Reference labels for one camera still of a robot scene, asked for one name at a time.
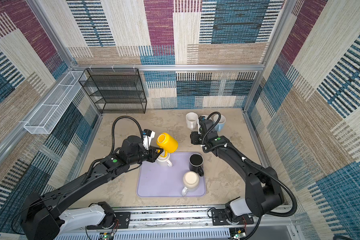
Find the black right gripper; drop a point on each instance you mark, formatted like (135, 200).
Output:
(194, 136)

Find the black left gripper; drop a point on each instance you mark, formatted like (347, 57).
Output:
(153, 156)

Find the light blue ceramic mug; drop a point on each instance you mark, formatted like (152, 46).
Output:
(221, 122)

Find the yellow ceramic mug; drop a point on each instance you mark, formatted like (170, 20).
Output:
(167, 143)

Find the white faceted ceramic mug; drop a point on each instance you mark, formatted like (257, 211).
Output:
(191, 120)

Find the black ceramic mug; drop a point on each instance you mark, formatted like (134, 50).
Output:
(196, 162)

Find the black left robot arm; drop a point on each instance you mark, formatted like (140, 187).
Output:
(45, 217)

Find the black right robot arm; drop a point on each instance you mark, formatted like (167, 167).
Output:
(264, 190)

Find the white upside-down mug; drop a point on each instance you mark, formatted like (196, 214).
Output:
(164, 161)

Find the cream upside-down mug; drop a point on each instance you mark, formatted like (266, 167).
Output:
(191, 182)

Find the lavender silicone mat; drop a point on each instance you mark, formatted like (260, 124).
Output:
(157, 181)

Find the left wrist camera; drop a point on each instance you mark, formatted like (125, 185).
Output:
(148, 135)

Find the black mesh wire shelf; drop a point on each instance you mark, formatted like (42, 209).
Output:
(117, 90)

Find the white wire wall basket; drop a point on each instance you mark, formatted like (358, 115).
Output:
(46, 117)

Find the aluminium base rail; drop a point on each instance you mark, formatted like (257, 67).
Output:
(205, 222)

